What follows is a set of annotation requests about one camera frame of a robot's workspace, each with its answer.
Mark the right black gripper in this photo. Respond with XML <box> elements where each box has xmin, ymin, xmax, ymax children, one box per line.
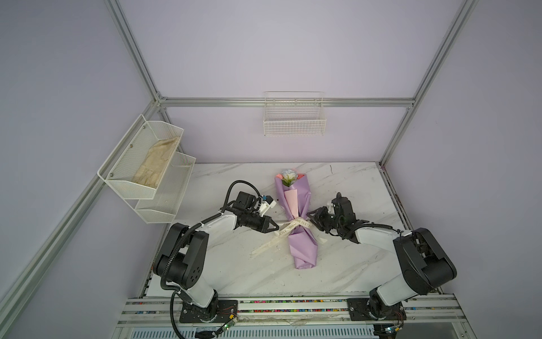
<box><xmin>305</xmin><ymin>206</ymin><xmax>343</xmax><ymax>232</ymax></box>

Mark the white ribbon string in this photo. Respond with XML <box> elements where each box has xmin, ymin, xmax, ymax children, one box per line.
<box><xmin>249</xmin><ymin>217</ymin><xmax>329</xmax><ymax>257</ymax></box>

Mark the pink purple wrapping paper sheet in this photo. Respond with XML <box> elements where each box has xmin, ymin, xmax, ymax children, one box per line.
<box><xmin>275</xmin><ymin>171</ymin><xmax>318</xmax><ymax>270</ymax></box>

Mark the white blue fake rose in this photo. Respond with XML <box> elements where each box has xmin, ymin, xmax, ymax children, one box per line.
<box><xmin>281</xmin><ymin>169</ymin><xmax>299</xmax><ymax>187</ymax></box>

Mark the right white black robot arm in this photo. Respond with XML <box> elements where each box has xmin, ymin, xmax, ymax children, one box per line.
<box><xmin>307</xmin><ymin>193</ymin><xmax>457</xmax><ymax>319</ymax></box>

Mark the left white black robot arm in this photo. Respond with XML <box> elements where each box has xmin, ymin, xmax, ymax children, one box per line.
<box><xmin>152</xmin><ymin>180</ymin><xmax>279</xmax><ymax>338</ymax></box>

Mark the white mesh lower shelf basket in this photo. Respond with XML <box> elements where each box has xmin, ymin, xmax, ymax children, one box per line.
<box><xmin>133</xmin><ymin>152</ymin><xmax>196</xmax><ymax>224</ymax></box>

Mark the white mesh shelf basket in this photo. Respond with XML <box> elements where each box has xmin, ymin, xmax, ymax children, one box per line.
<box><xmin>133</xmin><ymin>152</ymin><xmax>196</xmax><ymax>224</ymax></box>
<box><xmin>97</xmin><ymin>116</ymin><xmax>183</xmax><ymax>200</ymax></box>

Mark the beige cloth in basket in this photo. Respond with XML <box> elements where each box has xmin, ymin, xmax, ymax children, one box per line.
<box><xmin>132</xmin><ymin>137</ymin><xmax>181</xmax><ymax>189</ymax></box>

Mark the white mesh upper shelf basket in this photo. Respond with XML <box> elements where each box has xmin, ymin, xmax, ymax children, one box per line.
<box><xmin>97</xmin><ymin>116</ymin><xmax>183</xmax><ymax>200</ymax></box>

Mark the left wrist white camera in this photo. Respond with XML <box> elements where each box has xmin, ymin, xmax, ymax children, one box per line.
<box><xmin>258</xmin><ymin>195</ymin><xmax>277</xmax><ymax>216</ymax></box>

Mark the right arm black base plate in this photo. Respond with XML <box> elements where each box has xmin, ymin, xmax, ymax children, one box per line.
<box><xmin>347</xmin><ymin>298</ymin><xmax>407</xmax><ymax>321</ymax></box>

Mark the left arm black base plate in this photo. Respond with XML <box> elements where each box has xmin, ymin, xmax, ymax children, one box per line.
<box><xmin>179</xmin><ymin>299</ymin><xmax>239</xmax><ymax>323</ymax></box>

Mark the white wire wall basket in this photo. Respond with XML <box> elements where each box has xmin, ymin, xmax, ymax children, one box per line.
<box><xmin>263</xmin><ymin>91</ymin><xmax>327</xmax><ymax>136</ymax></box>

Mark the aluminium front rail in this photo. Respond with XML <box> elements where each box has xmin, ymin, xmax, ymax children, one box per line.
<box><xmin>117</xmin><ymin>293</ymin><xmax>467</xmax><ymax>327</ymax></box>

